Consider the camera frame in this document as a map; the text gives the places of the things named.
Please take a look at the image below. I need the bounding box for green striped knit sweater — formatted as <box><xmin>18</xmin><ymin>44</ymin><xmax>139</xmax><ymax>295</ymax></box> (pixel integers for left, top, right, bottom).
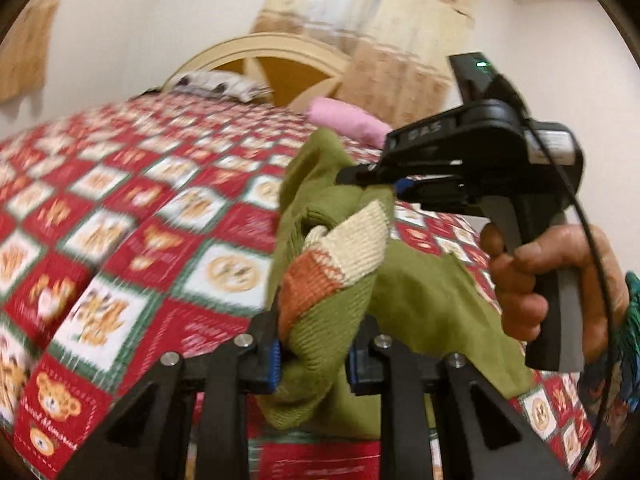
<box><xmin>258</xmin><ymin>128</ymin><xmax>534</xmax><ymax>440</ymax></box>

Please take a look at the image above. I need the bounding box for floral patterned sleeve forearm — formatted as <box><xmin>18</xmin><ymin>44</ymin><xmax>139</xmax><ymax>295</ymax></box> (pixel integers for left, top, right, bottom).
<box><xmin>578</xmin><ymin>272</ymin><xmax>639</xmax><ymax>456</ymax></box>

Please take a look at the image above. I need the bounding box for person's right hand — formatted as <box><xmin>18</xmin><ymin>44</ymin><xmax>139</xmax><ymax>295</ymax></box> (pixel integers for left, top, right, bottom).
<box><xmin>479</xmin><ymin>222</ymin><xmax>630</xmax><ymax>366</ymax></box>

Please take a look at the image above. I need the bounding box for black tracker with green light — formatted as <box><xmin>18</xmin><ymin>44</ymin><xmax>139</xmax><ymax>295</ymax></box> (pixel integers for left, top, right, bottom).
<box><xmin>448</xmin><ymin>52</ymin><xmax>528</xmax><ymax>117</ymax></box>

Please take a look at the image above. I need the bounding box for red checkered bear bedspread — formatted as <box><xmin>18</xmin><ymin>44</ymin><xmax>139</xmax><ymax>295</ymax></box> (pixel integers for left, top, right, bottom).
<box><xmin>0</xmin><ymin>90</ymin><xmax>604</xmax><ymax>480</ymax></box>

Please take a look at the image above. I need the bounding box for beige patterned rear curtain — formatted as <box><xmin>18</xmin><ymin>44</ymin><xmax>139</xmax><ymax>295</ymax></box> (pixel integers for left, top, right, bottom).
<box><xmin>253</xmin><ymin>0</ymin><xmax>474</xmax><ymax>127</ymax></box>

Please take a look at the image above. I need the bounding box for pink pillow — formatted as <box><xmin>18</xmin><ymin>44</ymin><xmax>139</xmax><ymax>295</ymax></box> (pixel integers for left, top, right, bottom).
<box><xmin>306</xmin><ymin>98</ymin><xmax>393</xmax><ymax>148</ymax></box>

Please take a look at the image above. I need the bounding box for cream wooden headboard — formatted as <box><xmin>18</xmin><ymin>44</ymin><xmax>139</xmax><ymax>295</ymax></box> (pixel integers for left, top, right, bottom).
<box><xmin>162</xmin><ymin>32</ymin><xmax>352</xmax><ymax>113</ymax></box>

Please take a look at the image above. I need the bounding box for white patterned pillow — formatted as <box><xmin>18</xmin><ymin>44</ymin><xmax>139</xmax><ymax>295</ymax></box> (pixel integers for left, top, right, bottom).
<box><xmin>168</xmin><ymin>70</ymin><xmax>272</xmax><ymax>103</ymax></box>

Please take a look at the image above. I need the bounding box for beige patterned side curtain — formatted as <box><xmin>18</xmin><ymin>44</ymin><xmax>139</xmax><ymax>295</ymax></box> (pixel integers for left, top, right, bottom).
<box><xmin>1</xmin><ymin>0</ymin><xmax>61</xmax><ymax>103</ymax></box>

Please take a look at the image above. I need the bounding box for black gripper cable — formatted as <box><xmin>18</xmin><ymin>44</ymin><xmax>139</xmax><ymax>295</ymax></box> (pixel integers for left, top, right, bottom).
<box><xmin>519</xmin><ymin>109</ymin><xmax>616</xmax><ymax>478</ymax></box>

